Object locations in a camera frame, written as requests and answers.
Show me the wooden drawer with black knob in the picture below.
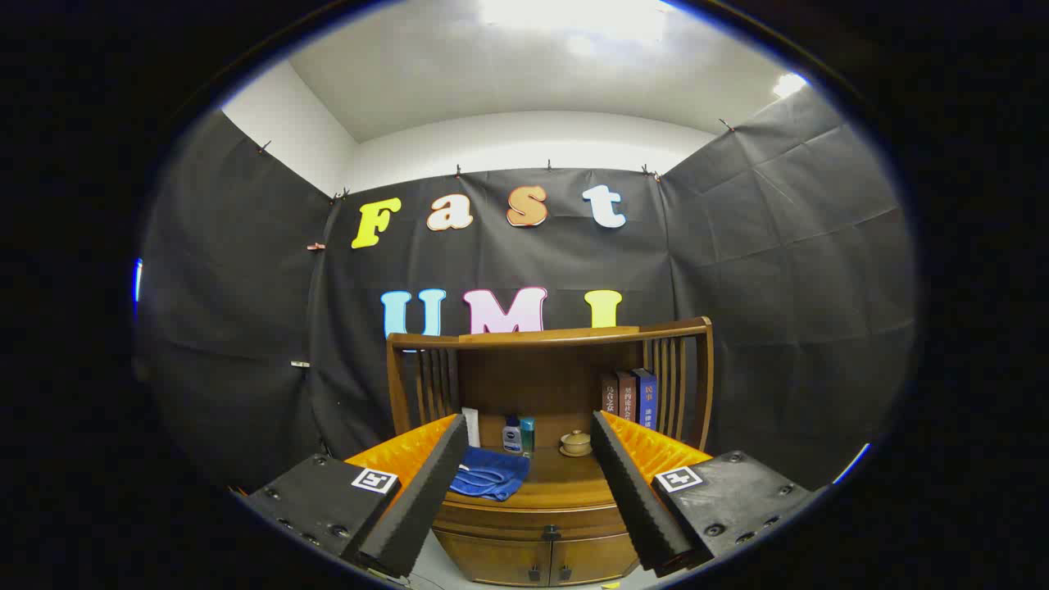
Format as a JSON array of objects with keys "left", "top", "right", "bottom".
[{"left": 432, "top": 490, "right": 630, "bottom": 543}]

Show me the wooden cabinet door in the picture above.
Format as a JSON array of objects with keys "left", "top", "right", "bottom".
[
  {"left": 549, "top": 533, "right": 640, "bottom": 585},
  {"left": 434, "top": 529, "right": 552, "bottom": 588}
]

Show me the blue book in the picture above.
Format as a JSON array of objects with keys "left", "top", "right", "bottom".
[{"left": 633, "top": 368, "right": 658, "bottom": 431}]

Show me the black backdrop cloth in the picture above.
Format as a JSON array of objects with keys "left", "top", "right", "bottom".
[{"left": 135, "top": 86, "right": 917, "bottom": 492}]

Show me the wooden cabinet with hutch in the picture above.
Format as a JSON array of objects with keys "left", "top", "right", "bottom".
[{"left": 385, "top": 317, "right": 715, "bottom": 587}]

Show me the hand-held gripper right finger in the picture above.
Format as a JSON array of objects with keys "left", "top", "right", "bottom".
[{"left": 590, "top": 410, "right": 820, "bottom": 574}]

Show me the wooden countertop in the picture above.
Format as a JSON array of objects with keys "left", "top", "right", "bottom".
[{"left": 443, "top": 414, "right": 632, "bottom": 511}]

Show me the folded blue towel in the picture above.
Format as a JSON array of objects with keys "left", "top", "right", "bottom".
[{"left": 449, "top": 447, "right": 531, "bottom": 502}]

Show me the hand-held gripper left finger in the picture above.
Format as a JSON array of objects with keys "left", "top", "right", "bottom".
[{"left": 246, "top": 412, "right": 470, "bottom": 579}]

